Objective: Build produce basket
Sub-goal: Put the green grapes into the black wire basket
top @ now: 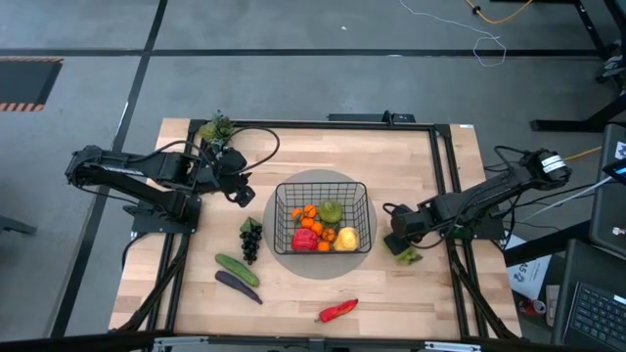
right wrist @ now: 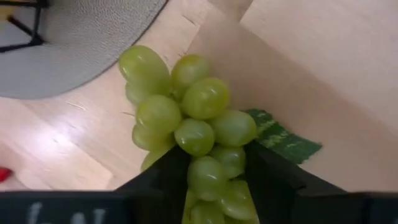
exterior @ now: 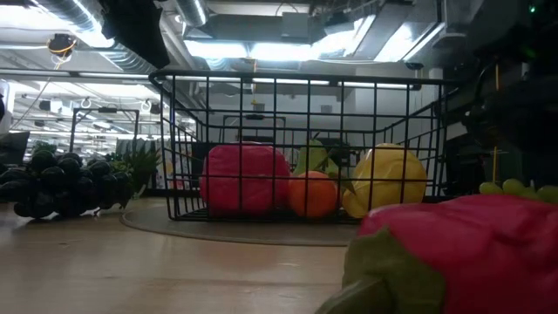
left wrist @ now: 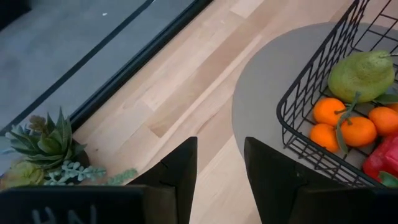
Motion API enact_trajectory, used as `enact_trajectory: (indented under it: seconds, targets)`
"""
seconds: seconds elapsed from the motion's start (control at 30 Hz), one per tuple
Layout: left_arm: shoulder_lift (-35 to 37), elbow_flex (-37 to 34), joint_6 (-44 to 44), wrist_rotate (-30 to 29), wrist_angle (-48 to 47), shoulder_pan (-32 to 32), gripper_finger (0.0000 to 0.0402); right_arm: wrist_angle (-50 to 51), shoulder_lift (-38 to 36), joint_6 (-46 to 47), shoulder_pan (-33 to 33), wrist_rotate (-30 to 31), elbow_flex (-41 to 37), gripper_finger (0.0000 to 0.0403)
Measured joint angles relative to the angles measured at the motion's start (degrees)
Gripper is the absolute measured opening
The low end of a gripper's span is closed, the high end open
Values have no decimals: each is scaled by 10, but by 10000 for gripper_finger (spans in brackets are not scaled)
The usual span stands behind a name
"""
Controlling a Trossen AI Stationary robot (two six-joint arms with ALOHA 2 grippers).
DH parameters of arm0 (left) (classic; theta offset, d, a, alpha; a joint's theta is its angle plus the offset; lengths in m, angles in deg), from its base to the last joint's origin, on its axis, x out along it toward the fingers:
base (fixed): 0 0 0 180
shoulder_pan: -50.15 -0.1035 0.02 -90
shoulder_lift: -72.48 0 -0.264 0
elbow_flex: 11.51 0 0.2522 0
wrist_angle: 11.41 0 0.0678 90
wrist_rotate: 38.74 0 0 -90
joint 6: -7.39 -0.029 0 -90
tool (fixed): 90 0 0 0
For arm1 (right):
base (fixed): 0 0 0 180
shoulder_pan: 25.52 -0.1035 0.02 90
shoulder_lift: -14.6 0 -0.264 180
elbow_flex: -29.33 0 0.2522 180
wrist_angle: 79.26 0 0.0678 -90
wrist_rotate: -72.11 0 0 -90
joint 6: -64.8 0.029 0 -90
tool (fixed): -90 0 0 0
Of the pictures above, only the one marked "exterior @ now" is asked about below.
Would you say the round grey mat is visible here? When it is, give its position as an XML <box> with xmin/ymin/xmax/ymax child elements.
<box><xmin>119</xmin><ymin>204</ymin><xmax>363</xmax><ymax>248</ymax></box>

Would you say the black grape bunch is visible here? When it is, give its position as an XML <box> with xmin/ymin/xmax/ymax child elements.
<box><xmin>0</xmin><ymin>150</ymin><xmax>134</xmax><ymax>219</ymax></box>

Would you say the green pear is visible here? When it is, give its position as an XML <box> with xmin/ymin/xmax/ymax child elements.
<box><xmin>290</xmin><ymin>138</ymin><xmax>345</xmax><ymax>178</ymax></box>

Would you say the small potted succulent plant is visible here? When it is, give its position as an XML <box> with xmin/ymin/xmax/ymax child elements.
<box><xmin>106</xmin><ymin>143</ymin><xmax>162</xmax><ymax>200</ymax></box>

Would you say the dark computer monitor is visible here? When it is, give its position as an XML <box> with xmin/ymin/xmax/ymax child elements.
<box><xmin>0</xmin><ymin>130</ymin><xmax>31</xmax><ymax>165</ymax></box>

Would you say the orange tangerine cluster with leaves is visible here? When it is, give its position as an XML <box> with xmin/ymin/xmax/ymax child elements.
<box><xmin>287</xmin><ymin>165</ymin><xmax>357</xmax><ymax>219</ymax></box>

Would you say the silver ventilation duct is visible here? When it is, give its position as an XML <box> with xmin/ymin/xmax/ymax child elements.
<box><xmin>174</xmin><ymin>0</ymin><xmax>208</xmax><ymax>27</ymax></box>

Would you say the green grape bunch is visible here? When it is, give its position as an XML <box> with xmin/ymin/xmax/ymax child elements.
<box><xmin>478</xmin><ymin>177</ymin><xmax>558</xmax><ymax>205</ymax></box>

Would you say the yellow pear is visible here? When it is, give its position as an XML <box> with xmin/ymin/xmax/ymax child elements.
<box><xmin>342</xmin><ymin>142</ymin><xmax>428</xmax><ymax>219</ymax></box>

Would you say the ceiling cable reel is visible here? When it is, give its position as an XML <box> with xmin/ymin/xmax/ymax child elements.
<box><xmin>46</xmin><ymin>33</ymin><xmax>78</xmax><ymax>58</ymax></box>

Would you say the red bell pepper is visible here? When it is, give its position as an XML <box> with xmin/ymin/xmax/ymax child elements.
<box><xmin>199</xmin><ymin>141</ymin><xmax>292</xmax><ymax>218</ymax></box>

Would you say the black station frame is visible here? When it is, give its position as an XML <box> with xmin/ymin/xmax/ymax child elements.
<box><xmin>69</xmin><ymin>106</ymin><xmax>140</xmax><ymax>154</ymax></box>

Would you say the black wire basket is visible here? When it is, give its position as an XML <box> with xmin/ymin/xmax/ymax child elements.
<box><xmin>148</xmin><ymin>69</ymin><xmax>459</xmax><ymax>226</ymax></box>

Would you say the long red chili pepper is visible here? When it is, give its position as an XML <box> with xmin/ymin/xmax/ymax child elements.
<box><xmin>316</xmin><ymin>194</ymin><xmax>558</xmax><ymax>314</ymax></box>

